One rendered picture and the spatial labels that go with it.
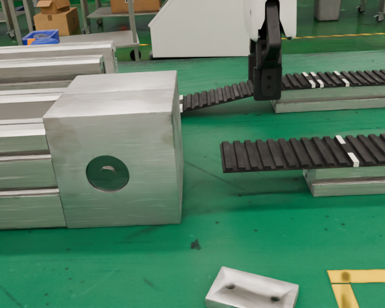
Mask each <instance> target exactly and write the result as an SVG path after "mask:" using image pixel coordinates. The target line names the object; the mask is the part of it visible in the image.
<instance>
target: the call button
mask: <svg viewBox="0 0 385 308"><path fill-rule="evenodd" d="M57 43H59V41H58V40H56V39H55V38H43V39H38V40H34V41H33V42H32V43H31V45H46V44H57Z"/></svg>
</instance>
